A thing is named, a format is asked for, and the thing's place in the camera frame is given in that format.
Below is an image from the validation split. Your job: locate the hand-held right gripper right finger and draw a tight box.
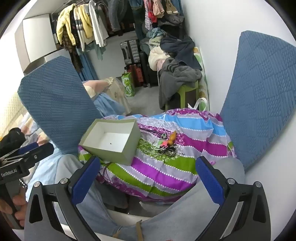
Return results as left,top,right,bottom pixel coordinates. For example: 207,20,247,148
195,156,271,241

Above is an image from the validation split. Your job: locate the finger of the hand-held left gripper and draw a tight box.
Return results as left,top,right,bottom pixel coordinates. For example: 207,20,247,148
0,142,40,161
17,142,55,172

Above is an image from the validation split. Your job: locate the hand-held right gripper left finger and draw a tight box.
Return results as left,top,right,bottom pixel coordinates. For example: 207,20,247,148
24,156,102,241

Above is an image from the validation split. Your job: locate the grey-green cardboard box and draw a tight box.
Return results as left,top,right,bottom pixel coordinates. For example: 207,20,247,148
78,118,141,166

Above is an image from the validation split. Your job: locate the person's left hand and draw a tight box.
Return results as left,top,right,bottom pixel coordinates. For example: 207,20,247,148
0,185,28,221

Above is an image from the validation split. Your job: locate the pastel checked bedding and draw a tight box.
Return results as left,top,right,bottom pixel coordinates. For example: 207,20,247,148
18,113,50,144

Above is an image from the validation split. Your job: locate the black cloth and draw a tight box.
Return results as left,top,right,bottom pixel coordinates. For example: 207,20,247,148
0,127,26,151

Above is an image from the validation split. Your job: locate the person's left leg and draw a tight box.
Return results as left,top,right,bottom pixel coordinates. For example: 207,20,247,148
52,154,127,241

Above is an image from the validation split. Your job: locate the person's leg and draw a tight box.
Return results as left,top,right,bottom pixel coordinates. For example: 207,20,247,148
116,158,246,241
52,154,127,241

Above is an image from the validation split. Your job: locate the person's right leg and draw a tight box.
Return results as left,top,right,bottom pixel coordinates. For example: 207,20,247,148
116,158,246,241

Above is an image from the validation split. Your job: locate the colourful striped blanket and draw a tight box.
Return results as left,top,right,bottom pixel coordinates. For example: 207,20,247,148
77,108,237,204

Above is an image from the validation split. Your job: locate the blue quilted cushion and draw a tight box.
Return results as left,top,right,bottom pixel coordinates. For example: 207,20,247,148
220,30,296,171
17,56,103,156

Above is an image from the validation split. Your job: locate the silver bangle with green charm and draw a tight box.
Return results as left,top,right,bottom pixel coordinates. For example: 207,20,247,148
151,138,163,151

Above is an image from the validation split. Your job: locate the light blue cloth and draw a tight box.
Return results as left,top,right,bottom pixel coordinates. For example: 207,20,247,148
92,94,127,118

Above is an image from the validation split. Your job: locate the pink pillow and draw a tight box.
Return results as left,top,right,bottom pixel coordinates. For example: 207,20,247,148
83,77,114,98

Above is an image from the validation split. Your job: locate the floral folded mat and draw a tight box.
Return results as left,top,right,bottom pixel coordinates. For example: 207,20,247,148
193,46,210,112

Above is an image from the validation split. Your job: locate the green plastic stool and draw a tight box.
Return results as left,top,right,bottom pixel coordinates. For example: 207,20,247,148
165,81,200,112

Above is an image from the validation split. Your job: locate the cream floral cloth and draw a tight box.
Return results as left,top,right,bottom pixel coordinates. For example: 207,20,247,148
102,79,133,115

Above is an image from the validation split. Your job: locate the teal hanging cloth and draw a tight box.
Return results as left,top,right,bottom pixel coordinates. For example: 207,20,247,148
76,43,104,81

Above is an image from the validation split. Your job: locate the green shopping bag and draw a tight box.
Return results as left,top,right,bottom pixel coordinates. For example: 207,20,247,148
121,72,136,98

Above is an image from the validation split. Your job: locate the white cabinet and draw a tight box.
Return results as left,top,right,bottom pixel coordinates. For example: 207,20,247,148
15,14,58,75

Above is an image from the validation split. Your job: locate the grey fleece cloth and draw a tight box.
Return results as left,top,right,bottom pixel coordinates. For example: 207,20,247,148
158,58,203,110

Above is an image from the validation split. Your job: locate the red suitcase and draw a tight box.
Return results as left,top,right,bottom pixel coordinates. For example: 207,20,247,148
126,64,143,88

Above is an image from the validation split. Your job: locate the row of hanging clothes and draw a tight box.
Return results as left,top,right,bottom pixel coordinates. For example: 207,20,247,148
56,0,185,72

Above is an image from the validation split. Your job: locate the grey and black suitcase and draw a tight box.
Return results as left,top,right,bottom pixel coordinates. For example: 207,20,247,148
120,39,140,66

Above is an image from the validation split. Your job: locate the cream fleece blanket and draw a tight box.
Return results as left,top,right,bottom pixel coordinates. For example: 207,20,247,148
148,46,167,70

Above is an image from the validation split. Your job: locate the dark navy hoodie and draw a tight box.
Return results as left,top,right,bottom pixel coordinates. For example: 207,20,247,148
159,36,203,70

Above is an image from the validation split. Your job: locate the black cord necklace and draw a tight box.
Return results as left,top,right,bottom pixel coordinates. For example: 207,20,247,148
139,128,170,141

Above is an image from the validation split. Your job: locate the white bag handle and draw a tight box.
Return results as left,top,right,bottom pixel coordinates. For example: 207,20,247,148
187,97,208,111

